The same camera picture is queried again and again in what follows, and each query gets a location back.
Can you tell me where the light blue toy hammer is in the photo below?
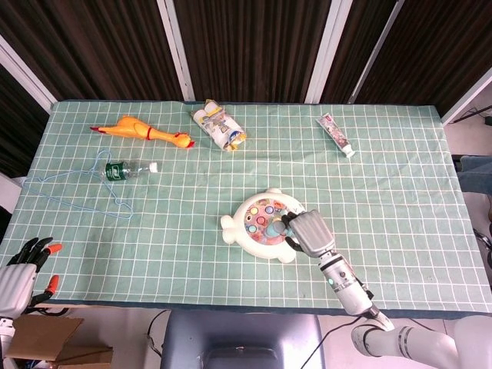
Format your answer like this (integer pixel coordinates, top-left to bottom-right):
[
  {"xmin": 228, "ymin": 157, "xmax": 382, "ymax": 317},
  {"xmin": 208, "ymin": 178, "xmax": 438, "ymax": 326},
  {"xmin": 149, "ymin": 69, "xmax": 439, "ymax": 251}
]
[{"xmin": 267, "ymin": 213, "xmax": 296, "ymax": 238}]

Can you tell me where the blue wire clothes hanger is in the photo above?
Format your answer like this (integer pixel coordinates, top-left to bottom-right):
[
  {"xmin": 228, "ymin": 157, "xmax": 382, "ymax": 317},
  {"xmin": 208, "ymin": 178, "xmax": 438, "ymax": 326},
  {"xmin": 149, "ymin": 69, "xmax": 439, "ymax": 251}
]
[{"xmin": 21, "ymin": 149, "xmax": 135, "ymax": 221}]

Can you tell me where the clear bottle green label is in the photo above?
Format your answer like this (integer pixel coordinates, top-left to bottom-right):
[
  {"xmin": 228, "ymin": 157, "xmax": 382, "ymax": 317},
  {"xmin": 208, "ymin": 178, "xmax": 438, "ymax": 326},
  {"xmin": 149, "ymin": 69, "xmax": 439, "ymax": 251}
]
[{"xmin": 100, "ymin": 161, "xmax": 159, "ymax": 182}]

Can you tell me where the brown cardboard box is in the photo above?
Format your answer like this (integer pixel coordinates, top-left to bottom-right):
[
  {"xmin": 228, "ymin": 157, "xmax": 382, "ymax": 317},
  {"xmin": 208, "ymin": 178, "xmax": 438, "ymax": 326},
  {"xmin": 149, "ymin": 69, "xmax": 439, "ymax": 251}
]
[{"xmin": 3, "ymin": 314, "xmax": 115, "ymax": 369}]

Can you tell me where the white partition frame post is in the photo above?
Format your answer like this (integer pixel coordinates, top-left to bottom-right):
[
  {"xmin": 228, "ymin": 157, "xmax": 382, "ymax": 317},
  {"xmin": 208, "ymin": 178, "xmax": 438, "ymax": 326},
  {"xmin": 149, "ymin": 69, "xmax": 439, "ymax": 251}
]
[
  {"xmin": 156, "ymin": 0, "xmax": 196, "ymax": 102},
  {"xmin": 347, "ymin": 0, "xmax": 409, "ymax": 104},
  {"xmin": 440, "ymin": 67, "xmax": 492, "ymax": 125},
  {"xmin": 0, "ymin": 34, "xmax": 58, "ymax": 113},
  {"xmin": 304, "ymin": 0, "xmax": 354, "ymax": 104}
]

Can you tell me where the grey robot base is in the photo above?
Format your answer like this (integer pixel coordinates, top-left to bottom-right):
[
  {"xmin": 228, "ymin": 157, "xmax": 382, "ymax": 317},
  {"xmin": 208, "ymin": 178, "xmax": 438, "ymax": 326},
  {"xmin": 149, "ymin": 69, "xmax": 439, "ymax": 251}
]
[{"xmin": 160, "ymin": 309, "xmax": 326, "ymax": 369}]

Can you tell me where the white yellow snack bag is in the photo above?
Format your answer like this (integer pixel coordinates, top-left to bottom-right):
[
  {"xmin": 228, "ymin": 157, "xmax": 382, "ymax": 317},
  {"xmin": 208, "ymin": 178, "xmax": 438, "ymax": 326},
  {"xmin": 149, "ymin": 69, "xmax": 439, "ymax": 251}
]
[{"xmin": 191, "ymin": 98, "xmax": 248, "ymax": 154}]

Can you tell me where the person leg in jeans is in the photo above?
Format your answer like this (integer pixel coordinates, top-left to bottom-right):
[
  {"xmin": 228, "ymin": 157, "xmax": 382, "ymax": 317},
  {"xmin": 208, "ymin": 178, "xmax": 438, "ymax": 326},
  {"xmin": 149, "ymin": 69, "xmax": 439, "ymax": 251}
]
[{"xmin": 456, "ymin": 155, "xmax": 492, "ymax": 195}]

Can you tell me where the green checked tablecloth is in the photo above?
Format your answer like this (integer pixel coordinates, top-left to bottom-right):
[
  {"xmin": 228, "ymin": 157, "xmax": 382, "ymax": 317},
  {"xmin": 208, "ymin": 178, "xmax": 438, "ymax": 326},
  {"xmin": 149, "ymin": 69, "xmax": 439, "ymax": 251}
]
[{"xmin": 0, "ymin": 99, "xmax": 492, "ymax": 320}]

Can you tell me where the yellow rubber chicken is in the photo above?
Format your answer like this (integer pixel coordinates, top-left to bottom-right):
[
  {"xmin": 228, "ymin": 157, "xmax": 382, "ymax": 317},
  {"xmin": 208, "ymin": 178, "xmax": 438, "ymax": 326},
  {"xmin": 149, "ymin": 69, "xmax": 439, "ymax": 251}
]
[{"xmin": 90, "ymin": 116, "xmax": 196, "ymax": 150}]

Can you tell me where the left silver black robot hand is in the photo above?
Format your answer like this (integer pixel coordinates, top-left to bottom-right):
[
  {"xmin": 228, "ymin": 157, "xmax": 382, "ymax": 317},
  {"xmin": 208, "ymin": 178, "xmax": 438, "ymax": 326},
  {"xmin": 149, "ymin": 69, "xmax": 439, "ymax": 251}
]
[{"xmin": 0, "ymin": 236, "xmax": 63, "ymax": 318}]

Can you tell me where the toothpaste tube white cap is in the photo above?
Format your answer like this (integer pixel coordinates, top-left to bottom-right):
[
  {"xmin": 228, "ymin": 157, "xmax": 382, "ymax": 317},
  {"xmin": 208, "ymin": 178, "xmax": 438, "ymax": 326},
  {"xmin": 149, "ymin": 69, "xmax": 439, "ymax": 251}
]
[{"xmin": 315, "ymin": 112, "xmax": 357, "ymax": 158}]

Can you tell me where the white fishing game toy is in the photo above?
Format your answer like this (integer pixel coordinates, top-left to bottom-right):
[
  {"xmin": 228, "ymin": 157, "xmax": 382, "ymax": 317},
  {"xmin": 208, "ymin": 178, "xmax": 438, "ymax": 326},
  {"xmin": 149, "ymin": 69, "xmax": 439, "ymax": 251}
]
[{"xmin": 219, "ymin": 187, "xmax": 309, "ymax": 264}]

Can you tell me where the black cable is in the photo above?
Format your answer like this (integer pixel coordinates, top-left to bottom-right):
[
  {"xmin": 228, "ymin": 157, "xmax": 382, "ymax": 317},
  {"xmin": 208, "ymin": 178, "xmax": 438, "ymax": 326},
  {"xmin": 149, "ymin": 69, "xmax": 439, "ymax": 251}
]
[
  {"xmin": 145, "ymin": 309, "xmax": 171, "ymax": 361},
  {"xmin": 307, "ymin": 314, "xmax": 364, "ymax": 369}
]

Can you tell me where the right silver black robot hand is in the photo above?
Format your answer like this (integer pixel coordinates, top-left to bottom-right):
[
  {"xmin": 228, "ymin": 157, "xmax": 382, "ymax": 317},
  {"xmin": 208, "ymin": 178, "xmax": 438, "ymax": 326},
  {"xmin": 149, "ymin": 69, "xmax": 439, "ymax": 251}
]
[{"xmin": 282, "ymin": 209, "xmax": 335, "ymax": 258}]

